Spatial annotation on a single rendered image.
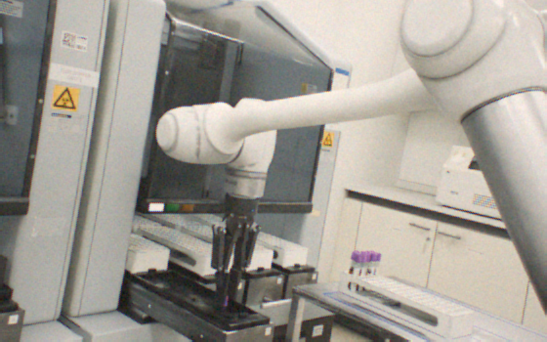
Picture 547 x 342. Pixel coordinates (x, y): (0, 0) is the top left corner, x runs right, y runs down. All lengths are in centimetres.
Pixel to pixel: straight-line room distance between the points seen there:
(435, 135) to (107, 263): 321
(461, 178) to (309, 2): 130
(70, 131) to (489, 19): 83
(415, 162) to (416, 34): 358
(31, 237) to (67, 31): 41
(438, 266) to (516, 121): 282
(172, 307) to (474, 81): 80
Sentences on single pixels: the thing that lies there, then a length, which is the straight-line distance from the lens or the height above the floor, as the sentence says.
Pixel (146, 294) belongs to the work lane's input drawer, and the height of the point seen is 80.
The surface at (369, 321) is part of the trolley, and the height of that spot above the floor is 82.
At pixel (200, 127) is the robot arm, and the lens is 110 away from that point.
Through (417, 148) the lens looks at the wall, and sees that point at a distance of 433.
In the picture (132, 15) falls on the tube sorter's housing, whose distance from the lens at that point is 132.
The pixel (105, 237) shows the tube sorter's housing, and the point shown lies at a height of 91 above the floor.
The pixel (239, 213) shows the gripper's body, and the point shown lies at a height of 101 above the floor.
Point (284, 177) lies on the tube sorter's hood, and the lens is 167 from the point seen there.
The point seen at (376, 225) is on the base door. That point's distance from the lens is 374.
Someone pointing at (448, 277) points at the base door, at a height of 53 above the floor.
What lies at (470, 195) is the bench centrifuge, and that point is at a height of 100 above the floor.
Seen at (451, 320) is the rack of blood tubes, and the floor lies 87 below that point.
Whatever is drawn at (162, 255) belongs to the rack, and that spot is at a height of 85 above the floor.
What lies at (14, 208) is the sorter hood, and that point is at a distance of 122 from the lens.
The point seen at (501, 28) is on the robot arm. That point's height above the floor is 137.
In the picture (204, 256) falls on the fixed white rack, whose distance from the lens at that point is 147.
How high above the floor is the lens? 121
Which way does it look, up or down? 3 degrees down
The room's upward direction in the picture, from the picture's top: 10 degrees clockwise
